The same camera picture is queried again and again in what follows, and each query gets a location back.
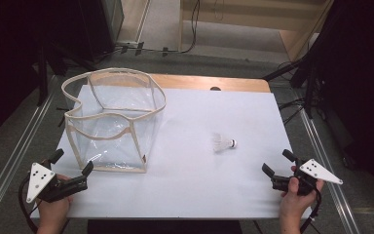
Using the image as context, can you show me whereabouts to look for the white board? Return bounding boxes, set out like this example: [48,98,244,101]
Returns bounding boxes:
[30,84,313,219]

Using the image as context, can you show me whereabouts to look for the clear plastic bag beige trim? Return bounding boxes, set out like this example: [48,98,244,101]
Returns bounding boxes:
[60,66,168,175]

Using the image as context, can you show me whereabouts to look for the aluminium floor rail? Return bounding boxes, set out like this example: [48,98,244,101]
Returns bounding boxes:
[0,93,58,226]
[295,102,362,234]

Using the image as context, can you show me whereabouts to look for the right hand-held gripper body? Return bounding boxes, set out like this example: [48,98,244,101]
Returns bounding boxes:
[271,158,345,197]

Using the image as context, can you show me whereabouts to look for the person's left hand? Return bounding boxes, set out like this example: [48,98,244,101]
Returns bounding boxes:
[37,174,74,226]

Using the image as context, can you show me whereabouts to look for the dark curtain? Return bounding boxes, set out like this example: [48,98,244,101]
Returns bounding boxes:
[0,0,91,150]
[304,0,374,207]

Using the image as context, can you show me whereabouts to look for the light wooden shelf unit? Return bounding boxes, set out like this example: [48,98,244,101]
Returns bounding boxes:
[177,0,336,62]

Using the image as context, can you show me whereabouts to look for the black floor cables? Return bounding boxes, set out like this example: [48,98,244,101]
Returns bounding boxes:
[278,97,307,127]

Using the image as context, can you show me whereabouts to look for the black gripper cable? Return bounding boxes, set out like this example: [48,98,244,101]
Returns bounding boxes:
[299,187,323,234]
[18,175,39,234]

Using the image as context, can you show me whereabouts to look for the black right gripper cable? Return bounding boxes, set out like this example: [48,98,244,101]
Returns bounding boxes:
[299,187,323,234]

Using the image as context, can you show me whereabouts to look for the black stand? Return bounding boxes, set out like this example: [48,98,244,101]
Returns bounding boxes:
[36,40,79,107]
[261,54,320,120]

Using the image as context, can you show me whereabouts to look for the white feather shuttlecock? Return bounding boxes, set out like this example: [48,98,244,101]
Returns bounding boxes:
[211,132,239,154]

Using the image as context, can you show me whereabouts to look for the wooden table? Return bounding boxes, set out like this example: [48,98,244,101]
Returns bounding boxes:
[87,72,272,94]

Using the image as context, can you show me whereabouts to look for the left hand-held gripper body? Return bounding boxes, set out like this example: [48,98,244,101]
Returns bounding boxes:
[25,158,89,205]

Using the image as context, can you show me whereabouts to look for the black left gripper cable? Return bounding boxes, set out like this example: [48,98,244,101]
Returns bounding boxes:
[18,175,39,234]

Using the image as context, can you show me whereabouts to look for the black hanging cable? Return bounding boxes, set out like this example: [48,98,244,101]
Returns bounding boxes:
[161,0,202,55]

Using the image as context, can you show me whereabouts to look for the black cabinet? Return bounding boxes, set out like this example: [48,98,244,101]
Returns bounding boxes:
[77,0,126,63]

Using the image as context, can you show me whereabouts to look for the person's right hand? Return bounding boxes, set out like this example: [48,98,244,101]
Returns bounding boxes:
[279,165,325,223]

